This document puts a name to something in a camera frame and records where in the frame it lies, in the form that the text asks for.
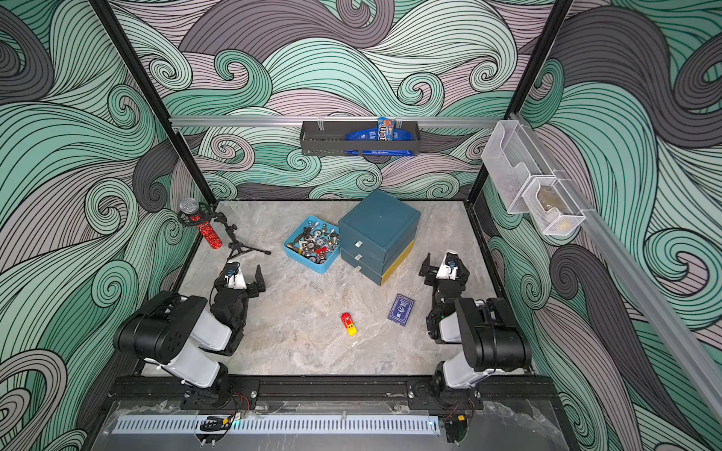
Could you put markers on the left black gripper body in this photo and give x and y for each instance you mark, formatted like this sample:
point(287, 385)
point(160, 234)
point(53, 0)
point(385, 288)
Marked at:
point(250, 292)

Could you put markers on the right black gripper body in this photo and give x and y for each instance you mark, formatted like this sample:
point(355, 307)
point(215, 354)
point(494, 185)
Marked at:
point(445, 282)

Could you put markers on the teal drawer cabinet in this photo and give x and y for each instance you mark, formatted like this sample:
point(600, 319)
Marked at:
point(377, 235)

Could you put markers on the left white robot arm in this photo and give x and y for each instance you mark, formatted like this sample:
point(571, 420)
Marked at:
point(180, 333)

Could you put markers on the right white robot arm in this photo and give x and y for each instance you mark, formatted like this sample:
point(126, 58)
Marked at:
point(491, 338)

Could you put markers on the blue playing card box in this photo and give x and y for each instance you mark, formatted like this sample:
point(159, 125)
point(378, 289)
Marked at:
point(401, 310)

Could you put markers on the blue tray of hardware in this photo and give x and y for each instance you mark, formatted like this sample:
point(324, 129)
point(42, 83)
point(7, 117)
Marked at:
point(315, 244)

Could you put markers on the black tripod with red microphone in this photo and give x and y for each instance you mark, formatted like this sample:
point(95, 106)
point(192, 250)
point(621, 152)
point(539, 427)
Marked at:
point(192, 213)

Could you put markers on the red yellow toy car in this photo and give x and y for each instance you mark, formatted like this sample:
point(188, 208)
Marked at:
point(348, 324)

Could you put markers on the blue snack packet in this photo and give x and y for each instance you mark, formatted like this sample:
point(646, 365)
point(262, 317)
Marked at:
point(395, 141)

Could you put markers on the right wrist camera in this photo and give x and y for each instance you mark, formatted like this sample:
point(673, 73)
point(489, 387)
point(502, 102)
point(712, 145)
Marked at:
point(449, 268)

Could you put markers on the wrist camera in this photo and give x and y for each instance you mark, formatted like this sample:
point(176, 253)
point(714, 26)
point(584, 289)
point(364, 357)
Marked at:
point(231, 277)
point(449, 268)

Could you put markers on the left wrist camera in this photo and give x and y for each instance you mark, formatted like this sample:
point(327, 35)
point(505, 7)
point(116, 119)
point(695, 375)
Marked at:
point(231, 277)

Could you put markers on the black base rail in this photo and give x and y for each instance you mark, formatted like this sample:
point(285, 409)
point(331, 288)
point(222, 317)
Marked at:
point(252, 392)

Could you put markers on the white slotted cable duct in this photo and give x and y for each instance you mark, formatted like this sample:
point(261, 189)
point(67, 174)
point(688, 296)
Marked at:
point(284, 424)

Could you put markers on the clear wall bin small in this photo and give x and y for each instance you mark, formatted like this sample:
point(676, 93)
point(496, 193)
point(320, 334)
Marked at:
point(552, 208)

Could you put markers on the clear wall bin large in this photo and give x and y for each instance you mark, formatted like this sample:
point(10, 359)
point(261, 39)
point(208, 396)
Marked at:
point(514, 159)

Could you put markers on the black wall basket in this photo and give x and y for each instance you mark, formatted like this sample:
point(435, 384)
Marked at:
point(329, 140)

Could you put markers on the aluminium wall rail back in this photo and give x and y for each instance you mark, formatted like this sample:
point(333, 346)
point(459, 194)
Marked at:
point(296, 121)

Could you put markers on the aluminium wall rail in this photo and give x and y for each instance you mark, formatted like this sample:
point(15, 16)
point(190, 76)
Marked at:
point(701, 370)
point(296, 121)

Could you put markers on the aluminium wall rail right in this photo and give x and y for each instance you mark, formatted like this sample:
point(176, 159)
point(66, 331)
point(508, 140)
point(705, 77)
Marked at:
point(701, 370)

